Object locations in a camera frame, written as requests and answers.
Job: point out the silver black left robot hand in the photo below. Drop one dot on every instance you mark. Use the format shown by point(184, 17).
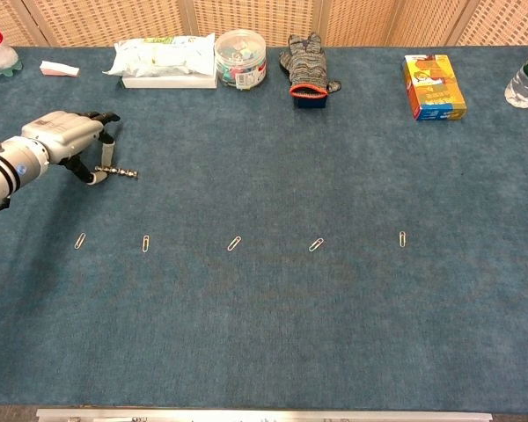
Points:
point(63, 132)

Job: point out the silver beaded magnetic rod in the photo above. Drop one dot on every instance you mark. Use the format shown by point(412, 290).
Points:
point(123, 172)

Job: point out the silver metal paperclip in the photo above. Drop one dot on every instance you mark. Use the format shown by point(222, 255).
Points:
point(402, 239)
point(316, 245)
point(145, 244)
point(234, 244)
point(79, 241)

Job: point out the pink white paper block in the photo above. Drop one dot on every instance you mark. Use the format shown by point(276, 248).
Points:
point(57, 68)

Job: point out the flat white box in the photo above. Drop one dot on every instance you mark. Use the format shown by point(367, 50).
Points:
point(171, 82)

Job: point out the wicker folding screen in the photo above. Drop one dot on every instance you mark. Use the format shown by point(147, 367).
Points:
point(114, 22)

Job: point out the white wet wipes pack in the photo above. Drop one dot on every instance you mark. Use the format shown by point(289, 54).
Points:
point(163, 55)

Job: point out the clear tub of clips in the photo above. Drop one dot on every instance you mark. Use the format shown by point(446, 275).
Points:
point(239, 61)

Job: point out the dark blue small box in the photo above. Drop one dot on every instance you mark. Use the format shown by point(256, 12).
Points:
point(310, 103)

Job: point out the grey knit orange-cuff glove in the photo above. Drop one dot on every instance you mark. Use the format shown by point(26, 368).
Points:
point(307, 66)

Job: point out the orange yellow carton box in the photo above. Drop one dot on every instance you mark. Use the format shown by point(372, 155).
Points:
point(433, 88)

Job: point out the green label water bottle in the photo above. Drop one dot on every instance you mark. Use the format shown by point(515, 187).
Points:
point(521, 85)

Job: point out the aluminium rail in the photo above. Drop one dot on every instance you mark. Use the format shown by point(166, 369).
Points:
point(264, 415)

